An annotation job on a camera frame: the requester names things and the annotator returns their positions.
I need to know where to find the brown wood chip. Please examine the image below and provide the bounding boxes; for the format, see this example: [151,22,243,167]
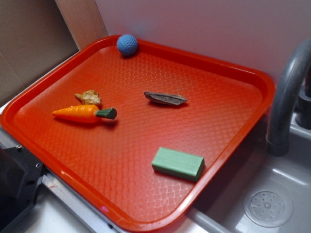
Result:
[144,91,188,106]

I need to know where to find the green rectangular block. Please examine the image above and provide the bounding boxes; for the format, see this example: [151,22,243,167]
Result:
[152,148,205,182]

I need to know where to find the tan seashell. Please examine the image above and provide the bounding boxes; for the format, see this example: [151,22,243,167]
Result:
[74,90,102,107]

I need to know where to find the red plastic tray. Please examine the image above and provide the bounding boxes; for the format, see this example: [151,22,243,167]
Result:
[0,36,275,233]

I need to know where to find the orange toy carrot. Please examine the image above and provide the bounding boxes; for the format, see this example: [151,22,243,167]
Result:
[52,105,117,123]

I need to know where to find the blue dimpled ball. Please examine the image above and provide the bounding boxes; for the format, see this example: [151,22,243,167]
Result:
[117,34,138,56]

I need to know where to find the grey toy faucet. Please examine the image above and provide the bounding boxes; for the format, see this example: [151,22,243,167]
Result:
[266,39,311,156]

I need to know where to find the grey toy sink basin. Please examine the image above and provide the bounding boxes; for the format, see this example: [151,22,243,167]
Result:
[187,119,311,233]

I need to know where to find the round sink drain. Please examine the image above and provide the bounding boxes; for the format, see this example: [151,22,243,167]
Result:
[243,185,293,228]

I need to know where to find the brown cardboard panel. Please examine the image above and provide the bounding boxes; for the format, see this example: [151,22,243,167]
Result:
[0,0,107,105]

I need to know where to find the aluminium frame rail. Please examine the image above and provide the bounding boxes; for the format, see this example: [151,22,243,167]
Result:
[42,171,124,233]

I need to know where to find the black metal bracket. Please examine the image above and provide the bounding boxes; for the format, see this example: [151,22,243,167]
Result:
[0,147,44,233]

